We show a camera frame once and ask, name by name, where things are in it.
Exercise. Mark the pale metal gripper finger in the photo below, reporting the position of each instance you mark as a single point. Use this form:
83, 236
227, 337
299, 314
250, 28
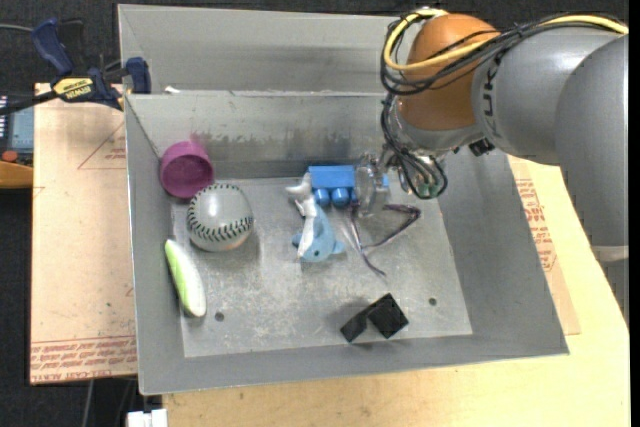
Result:
366, 171
376, 201

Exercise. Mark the grey metal bin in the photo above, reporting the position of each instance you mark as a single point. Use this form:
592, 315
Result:
300, 305

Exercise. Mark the blue toy building block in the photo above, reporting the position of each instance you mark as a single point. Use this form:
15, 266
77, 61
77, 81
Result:
331, 179

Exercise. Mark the green and white oblong toy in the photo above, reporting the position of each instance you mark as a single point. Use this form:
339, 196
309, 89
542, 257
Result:
186, 280

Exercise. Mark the brown cardboard board red print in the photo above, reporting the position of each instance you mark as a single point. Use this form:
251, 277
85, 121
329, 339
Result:
80, 235

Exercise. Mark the black angular block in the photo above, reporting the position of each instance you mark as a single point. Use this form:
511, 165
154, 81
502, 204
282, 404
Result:
384, 315

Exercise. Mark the purple cup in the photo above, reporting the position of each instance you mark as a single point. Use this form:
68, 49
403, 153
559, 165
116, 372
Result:
186, 171

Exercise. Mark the grey baseball with black stitching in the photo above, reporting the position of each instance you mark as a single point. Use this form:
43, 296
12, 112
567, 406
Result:
220, 218

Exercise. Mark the blue and white toy dolphin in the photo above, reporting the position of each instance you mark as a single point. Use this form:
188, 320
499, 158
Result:
317, 240

